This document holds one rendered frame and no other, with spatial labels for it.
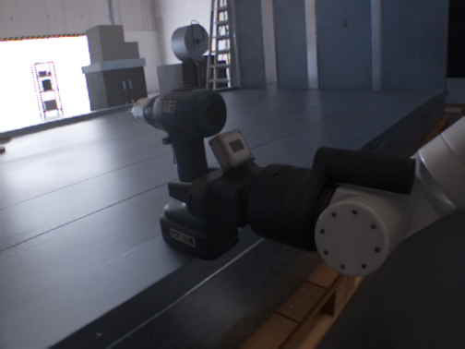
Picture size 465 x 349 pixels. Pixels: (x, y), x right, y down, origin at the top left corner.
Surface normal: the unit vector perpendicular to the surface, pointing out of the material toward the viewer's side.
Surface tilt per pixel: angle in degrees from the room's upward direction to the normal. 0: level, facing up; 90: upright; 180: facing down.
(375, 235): 77
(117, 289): 0
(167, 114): 87
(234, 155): 60
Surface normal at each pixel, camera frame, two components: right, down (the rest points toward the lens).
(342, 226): -0.65, 0.08
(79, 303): -0.08, -0.94
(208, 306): 0.76, 0.15
